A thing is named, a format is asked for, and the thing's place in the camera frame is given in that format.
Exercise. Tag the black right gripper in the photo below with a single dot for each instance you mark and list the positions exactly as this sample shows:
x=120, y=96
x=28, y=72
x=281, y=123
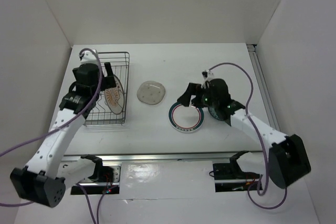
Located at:
x=193, y=89

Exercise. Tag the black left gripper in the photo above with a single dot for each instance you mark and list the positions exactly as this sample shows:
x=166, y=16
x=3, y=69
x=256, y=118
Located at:
x=108, y=82

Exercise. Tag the orange sunburst plate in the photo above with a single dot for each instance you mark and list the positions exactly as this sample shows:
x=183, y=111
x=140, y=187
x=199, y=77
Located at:
x=115, y=98

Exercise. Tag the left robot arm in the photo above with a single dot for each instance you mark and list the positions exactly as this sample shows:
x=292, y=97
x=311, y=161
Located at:
x=41, y=180

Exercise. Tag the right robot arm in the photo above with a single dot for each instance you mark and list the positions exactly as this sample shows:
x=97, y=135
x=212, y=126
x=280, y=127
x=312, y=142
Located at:
x=285, y=159

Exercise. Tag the blue floral plate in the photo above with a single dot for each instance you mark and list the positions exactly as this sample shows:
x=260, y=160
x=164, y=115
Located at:
x=218, y=112

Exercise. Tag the clear glass plate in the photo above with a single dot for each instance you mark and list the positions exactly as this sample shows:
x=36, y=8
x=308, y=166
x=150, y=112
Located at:
x=151, y=92

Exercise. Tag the green red ring plate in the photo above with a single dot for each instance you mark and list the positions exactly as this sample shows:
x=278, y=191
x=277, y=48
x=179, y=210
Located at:
x=185, y=119

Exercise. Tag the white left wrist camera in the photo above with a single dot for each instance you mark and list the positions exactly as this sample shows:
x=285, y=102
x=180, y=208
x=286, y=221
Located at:
x=88, y=57

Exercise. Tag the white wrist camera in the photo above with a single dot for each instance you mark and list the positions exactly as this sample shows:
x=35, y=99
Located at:
x=207, y=76
x=88, y=57

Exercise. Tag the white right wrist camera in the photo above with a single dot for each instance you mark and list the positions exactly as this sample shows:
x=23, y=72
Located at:
x=207, y=76

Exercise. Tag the metal wire dish rack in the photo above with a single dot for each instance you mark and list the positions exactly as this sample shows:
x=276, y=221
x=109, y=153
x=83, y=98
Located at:
x=101, y=114

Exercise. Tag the aluminium frame rail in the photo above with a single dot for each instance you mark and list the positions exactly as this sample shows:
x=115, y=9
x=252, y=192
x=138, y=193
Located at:
x=262, y=86

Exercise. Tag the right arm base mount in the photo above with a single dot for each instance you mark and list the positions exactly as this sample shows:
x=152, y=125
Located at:
x=229, y=177

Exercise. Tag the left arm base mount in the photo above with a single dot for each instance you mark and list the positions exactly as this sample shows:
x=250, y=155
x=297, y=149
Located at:
x=105, y=178

